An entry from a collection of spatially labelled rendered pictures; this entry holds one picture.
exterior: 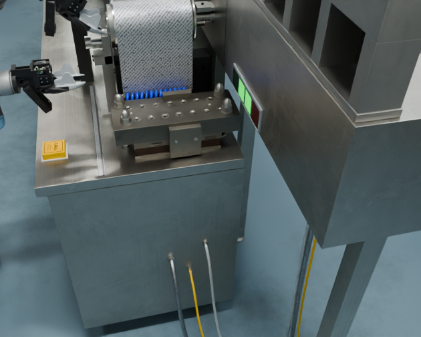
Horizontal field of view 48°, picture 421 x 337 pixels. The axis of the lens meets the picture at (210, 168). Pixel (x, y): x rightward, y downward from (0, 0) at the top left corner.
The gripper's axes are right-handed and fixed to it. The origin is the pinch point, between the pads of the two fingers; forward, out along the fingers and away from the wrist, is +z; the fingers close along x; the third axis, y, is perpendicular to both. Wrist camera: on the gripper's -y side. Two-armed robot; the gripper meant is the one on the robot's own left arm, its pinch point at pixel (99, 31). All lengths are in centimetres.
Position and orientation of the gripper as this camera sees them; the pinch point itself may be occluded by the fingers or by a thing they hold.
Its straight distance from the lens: 156.0
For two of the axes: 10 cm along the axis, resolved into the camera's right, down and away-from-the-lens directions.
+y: 6.4, -6.7, -3.7
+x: -2.4, -6.4, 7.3
